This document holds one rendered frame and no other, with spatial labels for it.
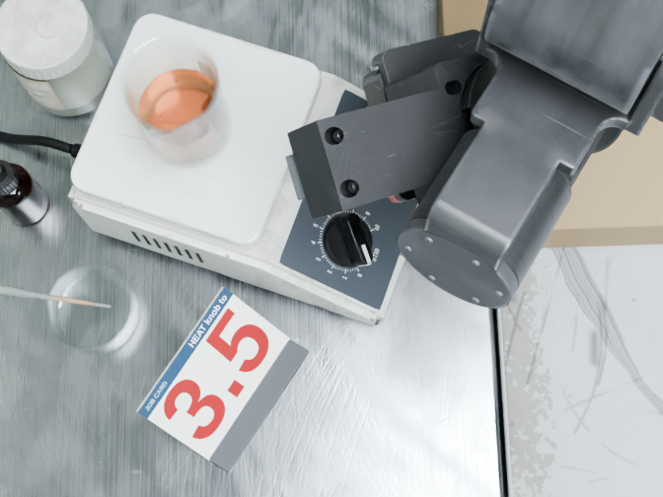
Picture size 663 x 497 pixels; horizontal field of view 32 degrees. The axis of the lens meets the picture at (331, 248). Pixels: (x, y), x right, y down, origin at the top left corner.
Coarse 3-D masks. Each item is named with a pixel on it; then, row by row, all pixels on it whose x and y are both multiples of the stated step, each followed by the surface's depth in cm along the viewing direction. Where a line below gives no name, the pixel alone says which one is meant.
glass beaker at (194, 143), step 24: (144, 48) 63; (168, 48) 63; (192, 48) 63; (120, 72) 62; (144, 72) 64; (216, 72) 62; (216, 96) 61; (144, 120) 62; (192, 120) 61; (216, 120) 64; (168, 144) 64; (192, 144) 64; (216, 144) 66
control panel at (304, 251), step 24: (336, 216) 70; (360, 216) 71; (384, 216) 72; (408, 216) 72; (288, 240) 69; (312, 240) 69; (384, 240) 71; (288, 264) 69; (312, 264) 69; (336, 264) 70; (384, 264) 71; (336, 288) 70; (360, 288) 70; (384, 288) 71
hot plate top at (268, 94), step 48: (240, 48) 70; (240, 96) 69; (288, 96) 69; (96, 144) 68; (144, 144) 68; (240, 144) 68; (288, 144) 68; (96, 192) 68; (144, 192) 67; (192, 192) 67; (240, 192) 67; (240, 240) 66
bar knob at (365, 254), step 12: (348, 216) 69; (336, 228) 70; (348, 228) 69; (360, 228) 69; (324, 240) 70; (336, 240) 70; (348, 240) 69; (360, 240) 69; (336, 252) 70; (348, 252) 70; (360, 252) 69; (348, 264) 70; (360, 264) 69
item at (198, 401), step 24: (240, 312) 71; (216, 336) 71; (240, 336) 72; (264, 336) 72; (192, 360) 70; (216, 360) 71; (240, 360) 72; (264, 360) 73; (192, 384) 70; (216, 384) 71; (240, 384) 72; (168, 408) 70; (192, 408) 70; (216, 408) 71; (192, 432) 71; (216, 432) 71
